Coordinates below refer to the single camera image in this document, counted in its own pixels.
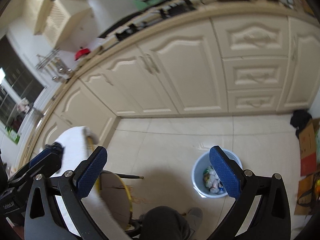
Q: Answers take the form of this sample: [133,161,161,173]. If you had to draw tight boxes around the black garbage bag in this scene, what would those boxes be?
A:
[45,142,64,160]

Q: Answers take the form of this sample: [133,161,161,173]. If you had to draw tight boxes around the light blue trash bin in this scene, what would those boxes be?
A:
[191,147,242,198]

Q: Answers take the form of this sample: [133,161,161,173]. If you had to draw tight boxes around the cream kitchen cabinets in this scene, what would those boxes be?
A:
[20,14,319,164]

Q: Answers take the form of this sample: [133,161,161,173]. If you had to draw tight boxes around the round wooden stool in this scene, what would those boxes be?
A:
[98,170,144,231]

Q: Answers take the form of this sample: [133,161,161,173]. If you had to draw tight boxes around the person's leg in dark trousers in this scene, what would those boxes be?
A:
[139,206,203,240]

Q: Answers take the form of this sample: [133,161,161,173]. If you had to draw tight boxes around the hanging utensil rack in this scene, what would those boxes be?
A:
[35,48,74,83]

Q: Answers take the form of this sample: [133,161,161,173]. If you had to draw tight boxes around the cardboard box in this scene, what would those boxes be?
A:
[299,118,319,176]

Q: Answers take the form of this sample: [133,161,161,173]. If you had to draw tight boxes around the red lidded pot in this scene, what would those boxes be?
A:
[74,47,91,61]

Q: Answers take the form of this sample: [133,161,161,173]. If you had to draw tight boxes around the black gas stove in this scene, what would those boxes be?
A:
[99,0,196,41]

